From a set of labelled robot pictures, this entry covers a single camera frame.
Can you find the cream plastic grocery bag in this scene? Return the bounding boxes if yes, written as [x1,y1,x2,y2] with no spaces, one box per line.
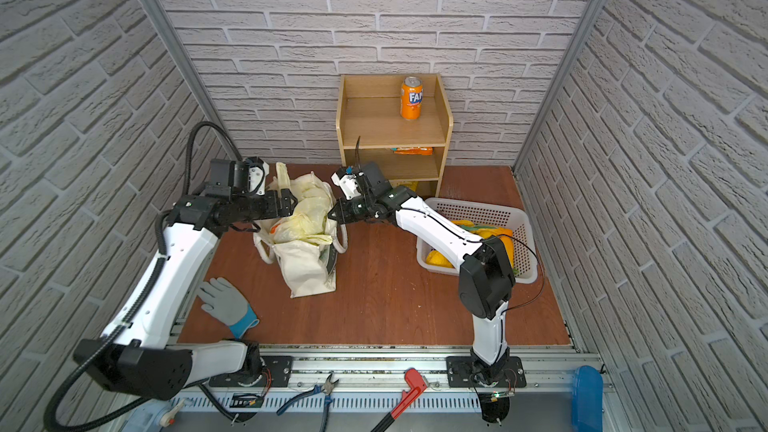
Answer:
[269,162,334,246]

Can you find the white floral canvas tote bag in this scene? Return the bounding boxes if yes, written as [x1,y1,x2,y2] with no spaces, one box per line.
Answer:
[253,171,349,299]

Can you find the yellow chips bag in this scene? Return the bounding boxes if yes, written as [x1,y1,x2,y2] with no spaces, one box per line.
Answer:
[401,181,418,192]

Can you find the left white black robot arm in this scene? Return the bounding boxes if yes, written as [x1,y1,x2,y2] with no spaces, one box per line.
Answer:
[73,157,298,400]

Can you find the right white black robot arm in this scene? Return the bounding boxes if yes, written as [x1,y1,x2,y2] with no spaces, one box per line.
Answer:
[328,162,515,386]

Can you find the orange Fox's candy bag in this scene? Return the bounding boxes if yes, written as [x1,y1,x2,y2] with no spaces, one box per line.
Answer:
[392,147,434,156]

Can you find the wooden shelf unit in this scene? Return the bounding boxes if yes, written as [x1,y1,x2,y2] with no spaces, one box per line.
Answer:
[336,74,454,197]

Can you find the yellow lemon toy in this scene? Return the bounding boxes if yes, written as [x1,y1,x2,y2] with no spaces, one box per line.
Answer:
[425,250,453,268]

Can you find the white plastic basket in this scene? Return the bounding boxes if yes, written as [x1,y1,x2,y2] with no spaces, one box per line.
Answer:
[425,198,538,284]

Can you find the orange Fanta can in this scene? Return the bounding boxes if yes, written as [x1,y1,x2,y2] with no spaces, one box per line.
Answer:
[400,76,423,120]

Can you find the grey blue work glove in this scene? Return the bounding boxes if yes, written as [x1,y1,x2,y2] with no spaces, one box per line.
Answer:
[197,278,260,339]

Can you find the yellow banana toy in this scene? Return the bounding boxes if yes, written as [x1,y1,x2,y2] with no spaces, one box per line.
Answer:
[454,220,515,265]

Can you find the red black clamp tool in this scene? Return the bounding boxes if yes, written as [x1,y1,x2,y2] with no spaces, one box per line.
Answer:
[371,368,428,432]

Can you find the blue plastic container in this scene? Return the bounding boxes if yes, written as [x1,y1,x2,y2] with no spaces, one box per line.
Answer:
[571,366,604,432]

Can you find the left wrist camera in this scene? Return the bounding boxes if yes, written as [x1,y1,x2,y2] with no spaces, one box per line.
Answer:
[244,156,269,196]

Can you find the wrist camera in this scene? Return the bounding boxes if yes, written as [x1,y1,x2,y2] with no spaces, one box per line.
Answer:
[244,156,269,196]
[331,167,361,200]

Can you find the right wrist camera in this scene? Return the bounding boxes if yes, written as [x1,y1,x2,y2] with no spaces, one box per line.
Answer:
[331,167,361,200]

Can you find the aluminium mounting rail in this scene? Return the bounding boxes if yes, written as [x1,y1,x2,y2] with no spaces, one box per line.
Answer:
[116,344,613,415]

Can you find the blue handled pliers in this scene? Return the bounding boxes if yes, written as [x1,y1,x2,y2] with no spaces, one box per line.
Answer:
[275,372,341,432]

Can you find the black corrugated cable hose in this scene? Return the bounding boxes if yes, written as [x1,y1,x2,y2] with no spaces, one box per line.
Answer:
[43,121,244,432]

